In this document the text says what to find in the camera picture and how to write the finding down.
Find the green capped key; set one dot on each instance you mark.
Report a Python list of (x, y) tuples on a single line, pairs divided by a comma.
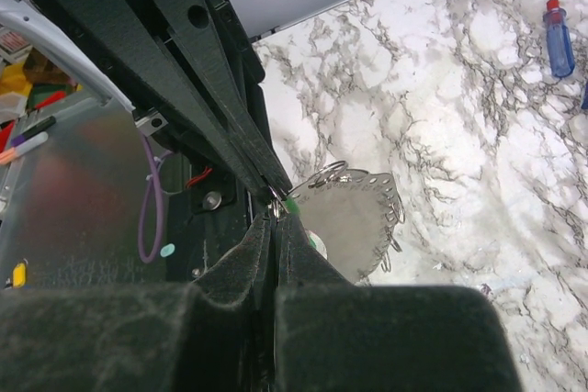
[(280, 206)]

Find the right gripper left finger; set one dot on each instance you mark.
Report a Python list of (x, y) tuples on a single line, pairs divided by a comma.
[(213, 334)]

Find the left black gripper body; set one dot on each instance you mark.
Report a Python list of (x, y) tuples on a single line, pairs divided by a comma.
[(248, 89)]

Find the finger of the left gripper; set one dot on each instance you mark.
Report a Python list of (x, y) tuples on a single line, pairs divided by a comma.
[(209, 46), (138, 61)]

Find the blue red screwdriver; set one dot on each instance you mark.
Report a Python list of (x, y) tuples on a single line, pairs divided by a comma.
[(560, 53)]

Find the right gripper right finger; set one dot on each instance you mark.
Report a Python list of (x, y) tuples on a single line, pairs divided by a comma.
[(331, 335)]

